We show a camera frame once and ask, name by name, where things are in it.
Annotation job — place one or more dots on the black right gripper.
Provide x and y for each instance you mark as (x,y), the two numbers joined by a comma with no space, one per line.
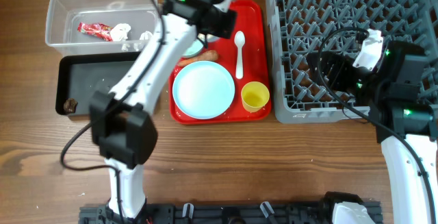
(342,65)

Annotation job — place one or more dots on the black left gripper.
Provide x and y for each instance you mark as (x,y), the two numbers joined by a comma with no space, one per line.
(226,31)

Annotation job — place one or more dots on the green bowl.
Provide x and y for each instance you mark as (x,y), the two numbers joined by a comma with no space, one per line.
(195,48)

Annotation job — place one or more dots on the white tissue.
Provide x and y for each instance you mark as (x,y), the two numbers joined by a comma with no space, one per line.
(120,32)
(144,38)

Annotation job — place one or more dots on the light blue plate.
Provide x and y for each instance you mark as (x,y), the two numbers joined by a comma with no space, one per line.
(203,90)

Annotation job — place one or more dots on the yellow plastic cup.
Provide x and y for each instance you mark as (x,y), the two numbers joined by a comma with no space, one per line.
(255,95)

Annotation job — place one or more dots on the red snack wrapper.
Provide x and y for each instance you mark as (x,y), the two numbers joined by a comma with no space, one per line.
(98,30)

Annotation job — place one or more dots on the brown food scrap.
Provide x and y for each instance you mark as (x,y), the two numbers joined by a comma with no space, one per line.
(70,106)

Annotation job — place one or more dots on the light blue bowl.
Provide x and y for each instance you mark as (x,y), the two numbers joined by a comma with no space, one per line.
(210,38)

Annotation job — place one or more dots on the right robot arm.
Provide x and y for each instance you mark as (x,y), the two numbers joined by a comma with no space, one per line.
(382,86)

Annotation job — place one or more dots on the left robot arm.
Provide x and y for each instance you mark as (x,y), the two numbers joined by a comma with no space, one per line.
(121,120)

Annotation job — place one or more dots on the grey dishwasher rack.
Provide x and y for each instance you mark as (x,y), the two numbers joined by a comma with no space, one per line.
(299,27)

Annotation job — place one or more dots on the white plastic spoon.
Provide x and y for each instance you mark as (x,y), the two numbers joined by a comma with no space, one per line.
(239,41)

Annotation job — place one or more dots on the orange carrot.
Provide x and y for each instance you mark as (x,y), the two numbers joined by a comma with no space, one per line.
(210,55)

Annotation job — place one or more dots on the clear plastic bin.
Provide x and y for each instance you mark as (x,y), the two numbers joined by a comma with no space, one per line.
(64,16)

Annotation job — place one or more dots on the black plastic tray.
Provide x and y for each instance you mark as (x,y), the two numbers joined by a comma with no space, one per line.
(88,79)

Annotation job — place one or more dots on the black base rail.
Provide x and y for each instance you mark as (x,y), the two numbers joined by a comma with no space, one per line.
(295,212)

